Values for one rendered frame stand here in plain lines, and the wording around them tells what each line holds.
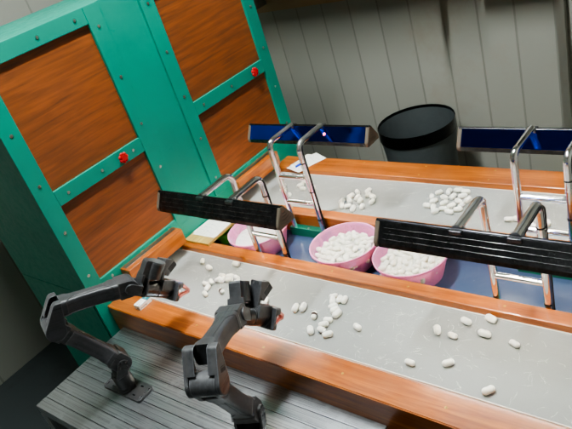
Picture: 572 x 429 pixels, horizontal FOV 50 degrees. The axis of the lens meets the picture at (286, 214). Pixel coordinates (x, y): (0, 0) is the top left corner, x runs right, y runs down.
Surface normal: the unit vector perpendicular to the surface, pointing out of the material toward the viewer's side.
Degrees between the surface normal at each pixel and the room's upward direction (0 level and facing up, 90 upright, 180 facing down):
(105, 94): 90
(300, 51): 90
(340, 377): 0
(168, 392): 0
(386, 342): 0
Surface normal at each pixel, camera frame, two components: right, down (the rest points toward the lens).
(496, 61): -0.57, 0.55
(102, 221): 0.76, 0.11
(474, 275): -0.29, -0.83
